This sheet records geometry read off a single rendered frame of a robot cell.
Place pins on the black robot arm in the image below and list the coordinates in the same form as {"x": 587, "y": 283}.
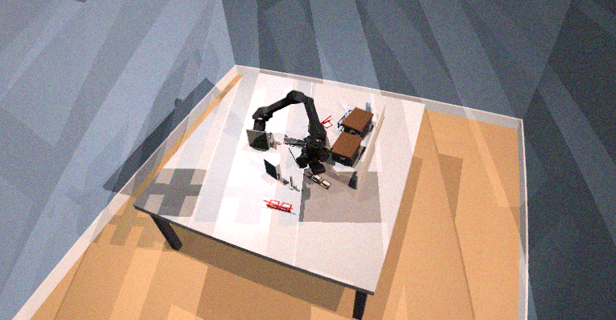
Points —
{"x": 317, "y": 130}

